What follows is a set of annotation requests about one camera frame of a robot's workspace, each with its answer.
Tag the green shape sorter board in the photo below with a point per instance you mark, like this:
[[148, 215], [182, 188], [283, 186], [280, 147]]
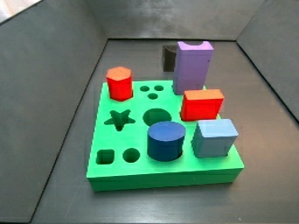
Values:
[[119, 164]]

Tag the dark blue cylinder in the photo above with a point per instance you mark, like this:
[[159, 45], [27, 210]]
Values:
[[164, 141]]

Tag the red rectangular block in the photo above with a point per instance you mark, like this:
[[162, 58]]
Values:
[[200, 104]]

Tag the red hexagonal prism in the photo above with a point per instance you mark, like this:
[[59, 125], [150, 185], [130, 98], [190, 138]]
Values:
[[119, 81]]

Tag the light blue square block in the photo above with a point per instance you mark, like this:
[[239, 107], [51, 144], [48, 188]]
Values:
[[214, 137]]

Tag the purple notched rectangular block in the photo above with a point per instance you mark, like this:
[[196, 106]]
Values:
[[191, 66]]

